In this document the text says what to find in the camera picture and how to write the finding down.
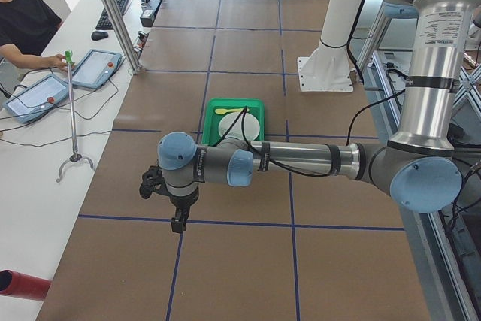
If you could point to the person in black shirt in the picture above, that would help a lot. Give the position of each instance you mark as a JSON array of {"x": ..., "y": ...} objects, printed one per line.
[{"x": 27, "y": 27}]

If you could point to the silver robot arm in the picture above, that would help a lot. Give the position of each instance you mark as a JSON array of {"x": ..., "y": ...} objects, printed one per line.
[{"x": 414, "y": 167}]

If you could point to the aluminium side frame rail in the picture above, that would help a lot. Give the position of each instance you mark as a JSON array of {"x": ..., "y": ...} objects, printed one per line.
[{"x": 446, "y": 243}]

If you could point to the blue teach pendant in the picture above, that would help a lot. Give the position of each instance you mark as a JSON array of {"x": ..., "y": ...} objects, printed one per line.
[
  {"x": 95, "y": 69},
  {"x": 36, "y": 100}
]

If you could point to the white round plate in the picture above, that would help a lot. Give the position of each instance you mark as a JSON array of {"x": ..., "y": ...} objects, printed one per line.
[{"x": 235, "y": 125}]

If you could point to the aluminium frame post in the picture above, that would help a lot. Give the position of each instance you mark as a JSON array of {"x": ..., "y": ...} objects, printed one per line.
[{"x": 122, "y": 35}]

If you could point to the green handled reacher grabber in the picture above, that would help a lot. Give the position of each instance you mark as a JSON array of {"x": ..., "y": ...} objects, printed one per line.
[{"x": 76, "y": 156}]

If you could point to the person's hand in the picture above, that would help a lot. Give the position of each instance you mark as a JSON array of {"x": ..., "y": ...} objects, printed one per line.
[{"x": 57, "y": 61}]

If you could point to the red cylinder bottle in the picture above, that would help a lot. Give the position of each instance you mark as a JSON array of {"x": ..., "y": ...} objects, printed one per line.
[{"x": 18, "y": 285}]

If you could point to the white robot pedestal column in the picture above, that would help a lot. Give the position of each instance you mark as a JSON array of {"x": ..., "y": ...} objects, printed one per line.
[{"x": 327, "y": 68}]

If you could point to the yellow plastic spoon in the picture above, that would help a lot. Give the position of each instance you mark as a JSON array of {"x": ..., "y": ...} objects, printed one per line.
[{"x": 223, "y": 111}]

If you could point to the green plastic tray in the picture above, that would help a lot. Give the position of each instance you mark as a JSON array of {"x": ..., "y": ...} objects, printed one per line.
[{"x": 211, "y": 135}]

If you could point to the brown paper table cover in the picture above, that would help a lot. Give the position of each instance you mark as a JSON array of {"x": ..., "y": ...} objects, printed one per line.
[{"x": 287, "y": 247}]

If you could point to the far blue teach pendant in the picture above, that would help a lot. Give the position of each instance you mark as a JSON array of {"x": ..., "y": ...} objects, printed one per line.
[{"x": 95, "y": 69}]

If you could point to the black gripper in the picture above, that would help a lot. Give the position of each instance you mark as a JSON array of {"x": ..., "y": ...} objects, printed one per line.
[{"x": 183, "y": 203}]

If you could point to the black computer mouse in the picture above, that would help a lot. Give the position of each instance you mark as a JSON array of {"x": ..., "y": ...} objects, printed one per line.
[{"x": 98, "y": 35}]

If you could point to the near blue teach pendant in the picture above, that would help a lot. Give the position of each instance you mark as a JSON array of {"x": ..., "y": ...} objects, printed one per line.
[{"x": 36, "y": 100}]

